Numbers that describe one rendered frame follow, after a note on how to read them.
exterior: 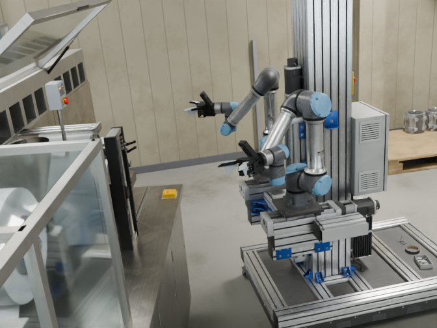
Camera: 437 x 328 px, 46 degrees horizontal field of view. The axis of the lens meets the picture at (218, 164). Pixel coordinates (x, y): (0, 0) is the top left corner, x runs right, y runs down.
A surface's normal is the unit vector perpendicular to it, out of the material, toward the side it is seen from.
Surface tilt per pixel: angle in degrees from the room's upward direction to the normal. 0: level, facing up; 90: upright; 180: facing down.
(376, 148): 90
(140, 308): 0
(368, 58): 90
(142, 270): 0
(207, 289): 0
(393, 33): 90
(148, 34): 90
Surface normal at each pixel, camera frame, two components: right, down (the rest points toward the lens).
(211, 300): -0.08, -0.93
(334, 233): 0.21, 0.33
